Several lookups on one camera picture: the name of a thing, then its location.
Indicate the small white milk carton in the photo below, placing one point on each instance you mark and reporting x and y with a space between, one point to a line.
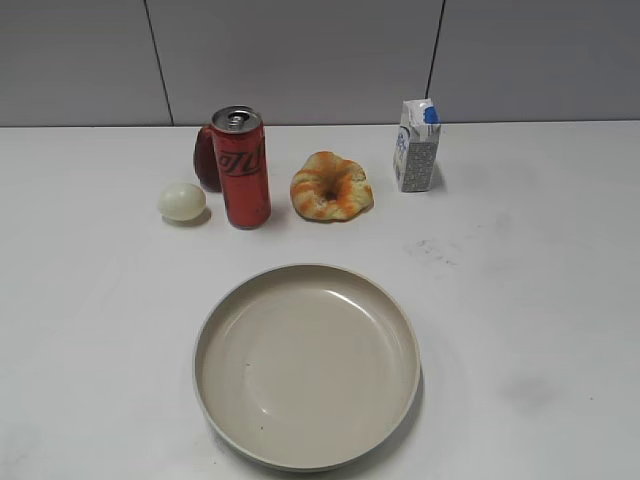
416 145

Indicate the beige round plate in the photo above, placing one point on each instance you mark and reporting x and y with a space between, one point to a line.
306 367

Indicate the dark red wax apple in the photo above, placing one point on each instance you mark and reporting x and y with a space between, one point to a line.
204 160

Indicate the white egg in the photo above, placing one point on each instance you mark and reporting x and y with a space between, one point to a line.
181 202

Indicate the round orange glazed bread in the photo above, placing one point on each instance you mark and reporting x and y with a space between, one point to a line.
330 188

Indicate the red cola can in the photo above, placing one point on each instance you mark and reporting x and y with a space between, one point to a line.
240 152

